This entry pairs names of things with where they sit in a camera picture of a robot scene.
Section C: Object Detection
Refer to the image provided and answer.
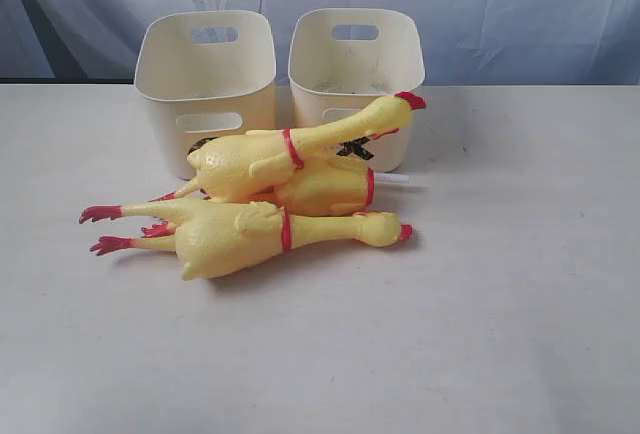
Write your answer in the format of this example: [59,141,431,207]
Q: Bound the blue-grey backdrop curtain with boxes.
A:
[1,0,639,85]

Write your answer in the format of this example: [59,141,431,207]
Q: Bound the yellow rubber chicken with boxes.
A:
[159,91,427,201]
[79,198,413,280]

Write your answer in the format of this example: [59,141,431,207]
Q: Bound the headless yellow chicken body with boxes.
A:
[202,163,376,217]

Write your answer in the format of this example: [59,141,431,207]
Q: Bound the yellow rubber chicken top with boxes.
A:
[159,91,427,201]

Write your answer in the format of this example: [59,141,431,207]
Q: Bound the severed chicken head with tube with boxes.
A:
[374,172,411,185]

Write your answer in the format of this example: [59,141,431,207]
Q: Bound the yellow rubber chicken front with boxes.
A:
[79,198,413,280]

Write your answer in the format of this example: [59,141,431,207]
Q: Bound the cream bin marked O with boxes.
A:
[134,10,276,179]

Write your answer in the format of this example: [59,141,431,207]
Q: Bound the cream bin marked X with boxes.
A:
[288,8,425,172]

